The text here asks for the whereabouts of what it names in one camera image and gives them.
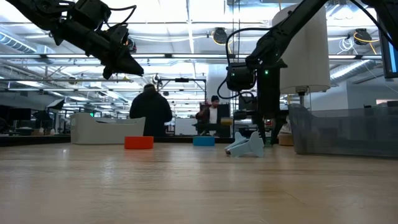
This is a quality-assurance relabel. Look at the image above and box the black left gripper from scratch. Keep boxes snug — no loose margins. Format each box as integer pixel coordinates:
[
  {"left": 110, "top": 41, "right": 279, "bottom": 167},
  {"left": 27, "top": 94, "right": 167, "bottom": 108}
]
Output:
[{"left": 51, "top": 21, "right": 145, "bottom": 80}]

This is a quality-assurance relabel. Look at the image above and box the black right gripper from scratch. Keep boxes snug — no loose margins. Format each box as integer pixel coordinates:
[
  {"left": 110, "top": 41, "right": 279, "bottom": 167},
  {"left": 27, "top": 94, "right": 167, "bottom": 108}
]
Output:
[{"left": 253, "top": 67, "right": 289, "bottom": 146}]

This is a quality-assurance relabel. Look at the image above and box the light blue staple remover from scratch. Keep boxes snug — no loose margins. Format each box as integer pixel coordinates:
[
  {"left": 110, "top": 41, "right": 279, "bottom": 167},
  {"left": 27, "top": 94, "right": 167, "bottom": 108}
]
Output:
[{"left": 224, "top": 131, "right": 265, "bottom": 158}]

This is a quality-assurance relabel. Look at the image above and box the light blue tape roll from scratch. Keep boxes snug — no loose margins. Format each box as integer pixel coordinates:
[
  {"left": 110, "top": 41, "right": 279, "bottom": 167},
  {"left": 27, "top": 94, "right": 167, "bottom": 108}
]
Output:
[{"left": 192, "top": 136, "right": 216, "bottom": 147}]

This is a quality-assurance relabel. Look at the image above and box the dark transparent plastic bin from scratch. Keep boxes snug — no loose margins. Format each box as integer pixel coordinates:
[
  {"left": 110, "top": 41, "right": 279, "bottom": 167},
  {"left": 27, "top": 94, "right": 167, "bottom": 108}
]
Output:
[{"left": 288, "top": 103, "right": 398, "bottom": 159}]

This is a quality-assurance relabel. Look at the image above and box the red tape roll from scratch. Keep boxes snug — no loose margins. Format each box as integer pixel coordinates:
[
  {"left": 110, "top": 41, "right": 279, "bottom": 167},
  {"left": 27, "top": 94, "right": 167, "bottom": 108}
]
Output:
[{"left": 124, "top": 136, "right": 154, "bottom": 150}]

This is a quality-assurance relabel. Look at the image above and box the person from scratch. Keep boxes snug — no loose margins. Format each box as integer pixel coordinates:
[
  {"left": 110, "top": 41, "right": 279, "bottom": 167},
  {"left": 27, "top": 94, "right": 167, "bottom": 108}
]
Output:
[
  {"left": 129, "top": 83, "right": 174, "bottom": 138},
  {"left": 195, "top": 95, "right": 233, "bottom": 138}
]

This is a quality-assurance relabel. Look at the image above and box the light grey plastic bin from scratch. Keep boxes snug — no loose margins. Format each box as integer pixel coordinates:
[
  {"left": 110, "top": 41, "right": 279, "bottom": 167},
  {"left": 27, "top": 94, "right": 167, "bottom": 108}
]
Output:
[{"left": 70, "top": 112, "right": 146, "bottom": 145}]

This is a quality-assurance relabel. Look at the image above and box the white pillar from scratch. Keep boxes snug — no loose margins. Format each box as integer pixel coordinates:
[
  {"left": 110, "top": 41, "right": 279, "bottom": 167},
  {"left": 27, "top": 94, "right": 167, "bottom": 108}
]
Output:
[{"left": 206, "top": 63, "right": 231, "bottom": 105}]

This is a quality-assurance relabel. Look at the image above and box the white shade lamp wooden base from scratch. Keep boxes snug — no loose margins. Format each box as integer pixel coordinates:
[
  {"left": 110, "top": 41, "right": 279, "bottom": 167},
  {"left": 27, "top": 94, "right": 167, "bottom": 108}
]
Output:
[{"left": 272, "top": 2, "right": 331, "bottom": 147}]

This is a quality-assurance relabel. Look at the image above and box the white board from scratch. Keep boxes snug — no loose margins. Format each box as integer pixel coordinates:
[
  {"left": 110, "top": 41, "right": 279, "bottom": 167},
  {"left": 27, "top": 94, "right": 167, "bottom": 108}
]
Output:
[{"left": 174, "top": 118, "right": 198, "bottom": 136}]

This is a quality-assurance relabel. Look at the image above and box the black computer monitor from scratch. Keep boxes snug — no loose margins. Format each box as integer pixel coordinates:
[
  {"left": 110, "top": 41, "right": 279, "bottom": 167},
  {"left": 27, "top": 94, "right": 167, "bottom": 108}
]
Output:
[{"left": 377, "top": 18, "right": 398, "bottom": 79}]

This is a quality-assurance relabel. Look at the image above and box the ceiling cable reel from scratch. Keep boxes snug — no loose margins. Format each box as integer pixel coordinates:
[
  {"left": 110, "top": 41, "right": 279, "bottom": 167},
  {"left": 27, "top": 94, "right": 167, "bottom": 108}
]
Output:
[
  {"left": 126, "top": 37, "right": 137, "bottom": 54},
  {"left": 354, "top": 28, "right": 373, "bottom": 46},
  {"left": 213, "top": 27, "right": 228, "bottom": 45}
]

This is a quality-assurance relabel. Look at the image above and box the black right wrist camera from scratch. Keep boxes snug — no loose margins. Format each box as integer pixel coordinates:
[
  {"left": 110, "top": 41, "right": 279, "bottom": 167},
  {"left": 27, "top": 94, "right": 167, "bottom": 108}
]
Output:
[{"left": 226, "top": 62, "right": 257, "bottom": 91}]

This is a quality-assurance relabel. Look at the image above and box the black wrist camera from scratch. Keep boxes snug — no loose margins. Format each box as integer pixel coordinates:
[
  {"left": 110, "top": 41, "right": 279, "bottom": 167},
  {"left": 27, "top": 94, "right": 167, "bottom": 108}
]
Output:
[
  {"left": 226, "top": 62, "right": 257, "bottom": 91},
  {"left": 74, "top": 0, "right": 111, "bottom": 22}
]

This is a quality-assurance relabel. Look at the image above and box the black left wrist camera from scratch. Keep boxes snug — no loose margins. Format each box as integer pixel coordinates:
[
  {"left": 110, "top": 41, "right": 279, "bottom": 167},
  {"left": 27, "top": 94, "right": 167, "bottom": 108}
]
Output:
[{"left": 74, "top": 0, "right": 111, "bottom": 22}]

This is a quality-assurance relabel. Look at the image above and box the black background rig frame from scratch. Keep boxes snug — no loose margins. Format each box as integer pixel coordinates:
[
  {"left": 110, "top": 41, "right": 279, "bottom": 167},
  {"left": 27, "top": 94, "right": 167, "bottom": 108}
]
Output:
[{"left": 157, "top": 77, "right": 208, "bottom": 138}]

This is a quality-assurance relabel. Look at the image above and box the silver ventilation duct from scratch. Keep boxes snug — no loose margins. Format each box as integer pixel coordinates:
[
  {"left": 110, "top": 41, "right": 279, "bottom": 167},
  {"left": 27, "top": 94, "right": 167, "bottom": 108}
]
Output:
[{"left": 330, "top": 58, "right": 382, "bottom": 80}]

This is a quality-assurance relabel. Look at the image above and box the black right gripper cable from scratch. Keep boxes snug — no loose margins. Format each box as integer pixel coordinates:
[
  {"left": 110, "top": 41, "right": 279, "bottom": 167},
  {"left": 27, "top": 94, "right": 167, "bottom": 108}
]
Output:
[{"left": 216, "top": 27, "right": 271, "bottom": 100}]

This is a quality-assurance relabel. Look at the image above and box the black aluminium table frame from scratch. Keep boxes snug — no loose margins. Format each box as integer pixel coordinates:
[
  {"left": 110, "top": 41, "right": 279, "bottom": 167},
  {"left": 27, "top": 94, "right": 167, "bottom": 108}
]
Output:
[{"left": 0, "top": 134, "right": 279, "bottom": 147}]

